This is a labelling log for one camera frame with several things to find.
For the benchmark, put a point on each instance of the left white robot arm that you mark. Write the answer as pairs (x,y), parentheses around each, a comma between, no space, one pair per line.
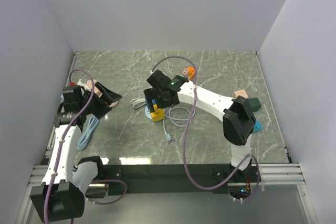
(61,195)

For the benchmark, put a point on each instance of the black base beam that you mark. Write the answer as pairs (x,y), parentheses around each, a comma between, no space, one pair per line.
(145,179)

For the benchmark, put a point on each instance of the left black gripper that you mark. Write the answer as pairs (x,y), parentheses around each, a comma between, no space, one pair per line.
(103,104)

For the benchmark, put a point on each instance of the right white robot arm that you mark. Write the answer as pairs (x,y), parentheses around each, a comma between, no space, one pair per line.
(235,113)

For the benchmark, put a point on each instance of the pink round socket base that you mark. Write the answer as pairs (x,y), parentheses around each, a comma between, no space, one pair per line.
(113,104)

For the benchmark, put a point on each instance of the yellow cube socket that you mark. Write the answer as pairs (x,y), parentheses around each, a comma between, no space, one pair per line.
(158,114)

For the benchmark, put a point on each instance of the orange power strip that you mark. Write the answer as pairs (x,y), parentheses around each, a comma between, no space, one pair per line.
(191,73)

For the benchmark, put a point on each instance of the peach cube socket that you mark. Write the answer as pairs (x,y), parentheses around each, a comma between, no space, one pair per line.
(241,93)

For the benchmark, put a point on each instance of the pink plug adapter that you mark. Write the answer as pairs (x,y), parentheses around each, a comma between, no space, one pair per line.
(185,72)

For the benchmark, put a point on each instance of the bright blue plug adapter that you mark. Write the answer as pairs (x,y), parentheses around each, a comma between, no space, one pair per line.
(257,127)

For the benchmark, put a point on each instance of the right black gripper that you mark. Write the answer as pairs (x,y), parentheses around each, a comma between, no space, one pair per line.
(151,94)

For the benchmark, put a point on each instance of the dark green cube socket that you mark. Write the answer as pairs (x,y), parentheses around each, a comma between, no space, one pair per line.
(255,104)

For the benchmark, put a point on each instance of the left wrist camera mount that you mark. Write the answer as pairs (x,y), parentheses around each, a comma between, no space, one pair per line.
(80,83)

